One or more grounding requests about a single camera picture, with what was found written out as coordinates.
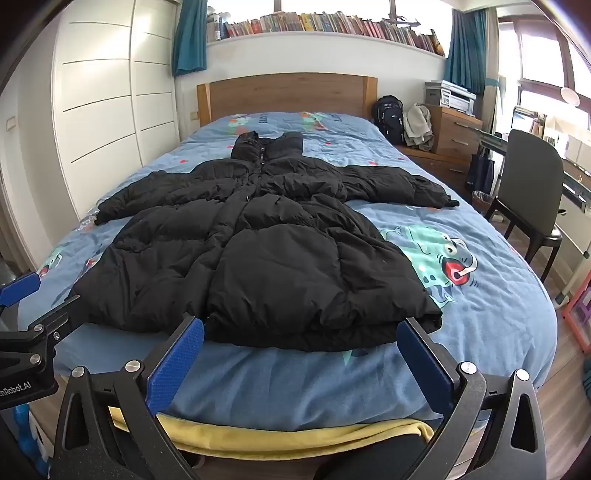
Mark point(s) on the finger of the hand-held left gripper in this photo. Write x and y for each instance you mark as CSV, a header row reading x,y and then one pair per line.
x,y
21,288
64,318

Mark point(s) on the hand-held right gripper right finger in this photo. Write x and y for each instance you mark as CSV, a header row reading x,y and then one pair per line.
x,y
422,364

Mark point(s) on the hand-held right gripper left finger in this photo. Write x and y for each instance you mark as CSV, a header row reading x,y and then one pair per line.
x,y
178,364

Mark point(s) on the black puffer coat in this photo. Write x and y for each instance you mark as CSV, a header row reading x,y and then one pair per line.
x,y
258,258

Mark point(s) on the grey clothes heap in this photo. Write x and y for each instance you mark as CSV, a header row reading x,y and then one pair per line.
x,y
419,127

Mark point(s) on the person's left hand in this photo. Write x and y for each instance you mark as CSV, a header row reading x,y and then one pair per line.
x,y
28,438

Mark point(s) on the bed with blue cartoon sheet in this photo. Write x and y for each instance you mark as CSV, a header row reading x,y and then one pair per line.
x,y
485,300

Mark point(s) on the person's dark clothing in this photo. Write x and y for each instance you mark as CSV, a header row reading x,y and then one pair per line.
x,y
369,459

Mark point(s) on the yellow bed sheet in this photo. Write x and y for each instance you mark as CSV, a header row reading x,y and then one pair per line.
x,y
277,438

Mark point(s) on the pink storage rack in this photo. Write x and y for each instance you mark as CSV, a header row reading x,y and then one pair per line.
x,y
579,318

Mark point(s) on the trash bin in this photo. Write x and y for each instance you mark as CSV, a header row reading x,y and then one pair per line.
x,y
482,201

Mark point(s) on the wooden nightstand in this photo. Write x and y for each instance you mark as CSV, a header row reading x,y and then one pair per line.
x,y
443,166

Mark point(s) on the dark tote bag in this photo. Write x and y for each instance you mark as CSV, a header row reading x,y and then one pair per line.
x,y
480,173

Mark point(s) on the dark chair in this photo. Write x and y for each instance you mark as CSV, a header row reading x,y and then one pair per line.
x,y
526,184

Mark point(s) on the white wardrobe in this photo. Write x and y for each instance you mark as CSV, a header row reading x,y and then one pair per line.
x,y
101,92

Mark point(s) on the wooden dresser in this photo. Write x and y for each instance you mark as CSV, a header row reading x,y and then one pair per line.
x,y
455,134

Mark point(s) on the black backpack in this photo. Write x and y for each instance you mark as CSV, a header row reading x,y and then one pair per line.
x,y
388,117

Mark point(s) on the white printer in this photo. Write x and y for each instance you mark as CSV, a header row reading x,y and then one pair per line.
x,y
450,97

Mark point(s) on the wooden bed headboard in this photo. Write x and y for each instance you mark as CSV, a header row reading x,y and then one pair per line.
x,y
286,92

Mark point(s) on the teal curtain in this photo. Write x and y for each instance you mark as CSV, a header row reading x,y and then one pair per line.
x,y
189,37
466,50

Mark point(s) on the round white lamp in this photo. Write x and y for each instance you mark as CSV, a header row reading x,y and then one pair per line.
x,y
569,97

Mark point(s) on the row of books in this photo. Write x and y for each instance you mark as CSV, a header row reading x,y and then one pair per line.
x,y
323,24

